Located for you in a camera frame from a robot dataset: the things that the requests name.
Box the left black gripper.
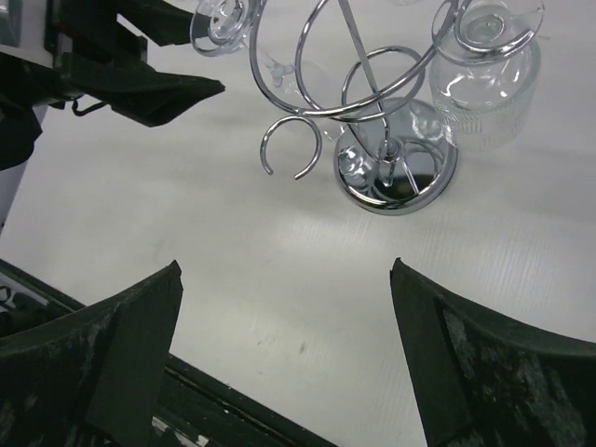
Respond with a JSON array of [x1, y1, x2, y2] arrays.
[[45, 0, 224, 128]]

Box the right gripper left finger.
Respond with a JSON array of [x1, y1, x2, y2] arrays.
[[1, 263, 183, 446]]

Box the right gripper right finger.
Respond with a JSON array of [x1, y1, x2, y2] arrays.
[[390, 260, 595, 446]]

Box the chrome wine glass rack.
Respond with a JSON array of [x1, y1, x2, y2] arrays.
[[249, 0, 546, 216]]

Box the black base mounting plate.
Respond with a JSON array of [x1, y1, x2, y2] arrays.
[[1, 263, 324, 446]]

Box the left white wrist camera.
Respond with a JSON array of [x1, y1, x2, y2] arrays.
[[1, 0, 47, 50]]

